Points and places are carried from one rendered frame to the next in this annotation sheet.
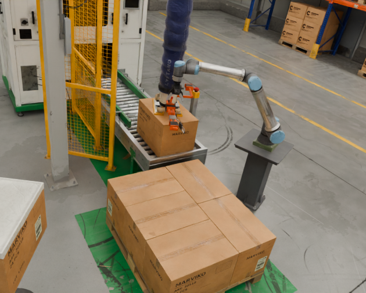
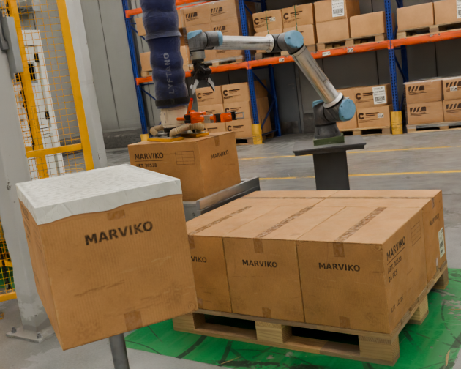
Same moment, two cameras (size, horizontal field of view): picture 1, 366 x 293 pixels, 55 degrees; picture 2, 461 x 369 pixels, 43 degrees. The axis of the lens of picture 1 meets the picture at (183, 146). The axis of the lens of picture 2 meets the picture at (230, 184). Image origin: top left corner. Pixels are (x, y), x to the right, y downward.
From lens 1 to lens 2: 1.84 m
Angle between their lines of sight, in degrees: 28
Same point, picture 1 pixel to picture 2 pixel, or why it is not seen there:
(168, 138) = (207, 163)
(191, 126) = (228, 141)
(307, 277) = not seen: outside the picture
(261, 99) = (309, 59)
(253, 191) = not seen: hidden behind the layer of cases
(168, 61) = (164, 56)
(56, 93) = (11, 146)
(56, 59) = (1, 86)
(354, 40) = (295, 109)
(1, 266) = (179, 215)
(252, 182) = not seen: hidden behind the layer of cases
